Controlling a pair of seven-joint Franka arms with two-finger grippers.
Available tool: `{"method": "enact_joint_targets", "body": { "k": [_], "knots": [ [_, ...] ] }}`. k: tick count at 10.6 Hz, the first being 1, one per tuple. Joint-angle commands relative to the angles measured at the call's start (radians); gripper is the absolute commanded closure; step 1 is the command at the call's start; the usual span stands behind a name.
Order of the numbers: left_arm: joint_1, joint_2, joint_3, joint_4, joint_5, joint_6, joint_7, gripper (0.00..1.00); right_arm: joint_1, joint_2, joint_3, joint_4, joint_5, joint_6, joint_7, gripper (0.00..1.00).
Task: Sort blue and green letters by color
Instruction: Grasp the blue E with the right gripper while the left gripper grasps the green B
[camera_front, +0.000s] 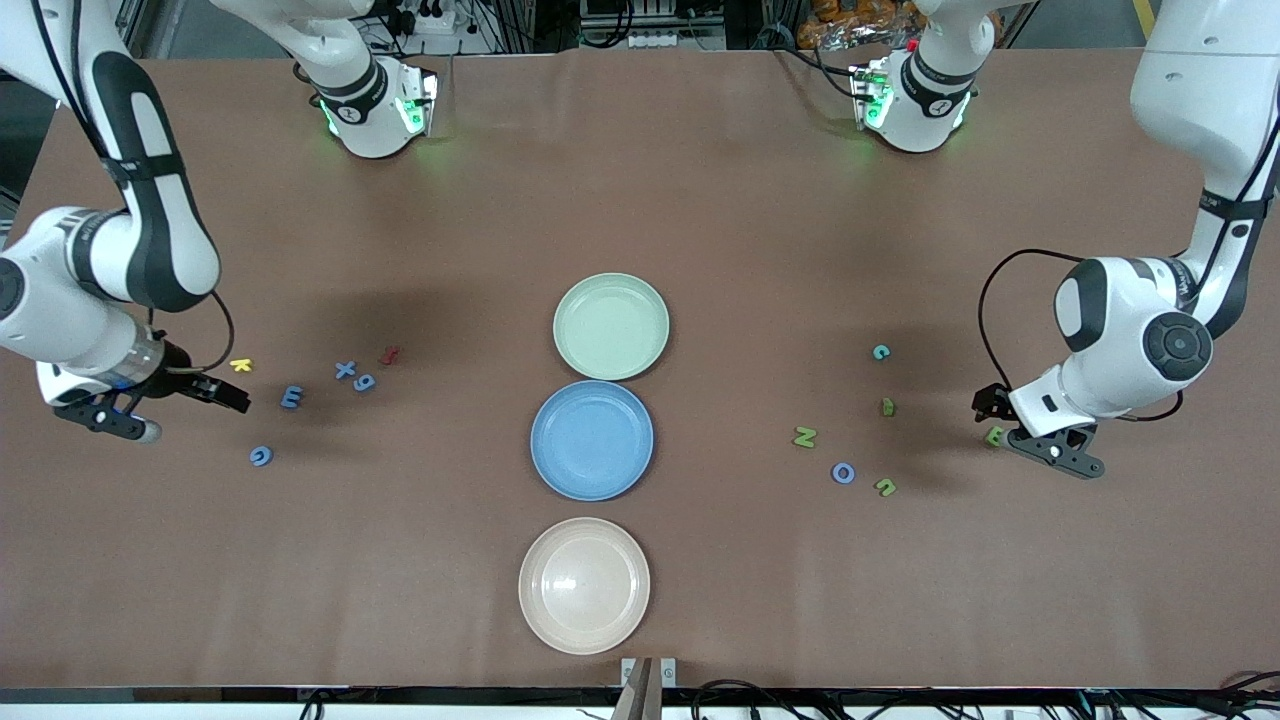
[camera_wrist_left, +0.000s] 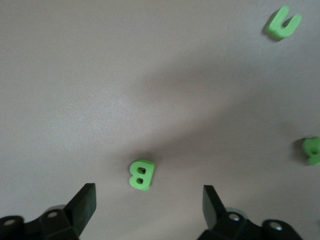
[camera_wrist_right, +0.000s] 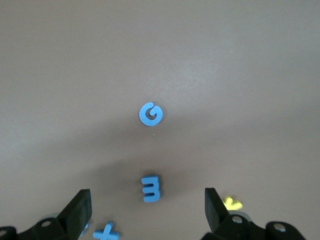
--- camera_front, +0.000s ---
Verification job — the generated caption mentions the blue plate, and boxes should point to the blue plate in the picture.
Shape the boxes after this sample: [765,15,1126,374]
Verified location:
[530,380,655,502]

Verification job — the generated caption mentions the pale green plate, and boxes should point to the pale green plate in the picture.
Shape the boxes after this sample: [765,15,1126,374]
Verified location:
[553,272,671,382]

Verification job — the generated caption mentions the beige plate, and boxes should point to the beige plate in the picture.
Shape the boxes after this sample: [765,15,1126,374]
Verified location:
[518,517,651,656]

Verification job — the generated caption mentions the orange plastic bag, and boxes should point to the orange plastic bag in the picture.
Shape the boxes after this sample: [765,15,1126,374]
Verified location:
[797,0,923,51]

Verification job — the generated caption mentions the white power strip black plugs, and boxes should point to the white power strip black plugs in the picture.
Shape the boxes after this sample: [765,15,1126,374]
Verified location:
[385,5,459,36]

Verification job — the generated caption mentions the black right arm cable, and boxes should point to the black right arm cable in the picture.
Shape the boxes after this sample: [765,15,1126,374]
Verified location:
[30,0,237,376]

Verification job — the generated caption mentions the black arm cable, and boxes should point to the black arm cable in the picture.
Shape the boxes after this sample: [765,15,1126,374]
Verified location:
[30,0,237,376]
[978,120,1280,423]

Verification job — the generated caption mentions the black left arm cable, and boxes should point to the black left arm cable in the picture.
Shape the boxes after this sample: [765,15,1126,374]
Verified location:
[978,120,1280,423]

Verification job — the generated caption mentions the black cable bundle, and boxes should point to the black cable bundle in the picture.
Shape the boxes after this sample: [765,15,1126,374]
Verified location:
[690,672,1280,720]

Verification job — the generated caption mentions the grey metal mounting bracket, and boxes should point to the grey metal mounting bracket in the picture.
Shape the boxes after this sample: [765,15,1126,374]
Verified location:
[612,656,678,720]

